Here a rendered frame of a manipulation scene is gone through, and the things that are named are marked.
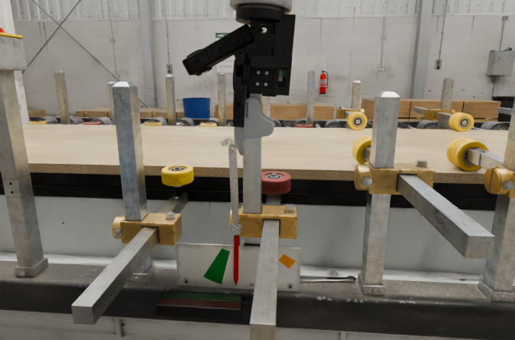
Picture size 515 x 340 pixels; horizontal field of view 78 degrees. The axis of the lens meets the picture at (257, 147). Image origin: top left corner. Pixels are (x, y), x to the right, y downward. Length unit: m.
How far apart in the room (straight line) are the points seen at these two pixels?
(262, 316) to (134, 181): 0.39
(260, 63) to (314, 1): 7.50
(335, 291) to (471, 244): 0.36
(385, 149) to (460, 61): 8.05
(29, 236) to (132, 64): 7.79
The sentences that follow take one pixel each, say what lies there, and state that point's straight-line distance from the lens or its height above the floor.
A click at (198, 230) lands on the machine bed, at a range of 0.95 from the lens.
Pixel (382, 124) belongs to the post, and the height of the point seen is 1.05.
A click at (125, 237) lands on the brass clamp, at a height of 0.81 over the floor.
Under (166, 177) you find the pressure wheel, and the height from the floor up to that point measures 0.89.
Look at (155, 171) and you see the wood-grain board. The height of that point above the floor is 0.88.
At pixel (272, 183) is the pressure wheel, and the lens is 0.73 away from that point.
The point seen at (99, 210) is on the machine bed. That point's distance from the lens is 1.04.
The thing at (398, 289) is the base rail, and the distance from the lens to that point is 0.79.
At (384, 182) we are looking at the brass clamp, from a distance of 0.65.
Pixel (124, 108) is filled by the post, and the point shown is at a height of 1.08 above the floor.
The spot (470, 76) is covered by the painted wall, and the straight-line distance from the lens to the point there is 8.78.
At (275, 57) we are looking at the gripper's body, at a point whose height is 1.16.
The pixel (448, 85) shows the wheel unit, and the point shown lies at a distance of 1.87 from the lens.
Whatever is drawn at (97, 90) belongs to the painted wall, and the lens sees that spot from 9.01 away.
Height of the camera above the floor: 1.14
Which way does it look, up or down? 13 degrees down
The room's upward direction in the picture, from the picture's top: straight up
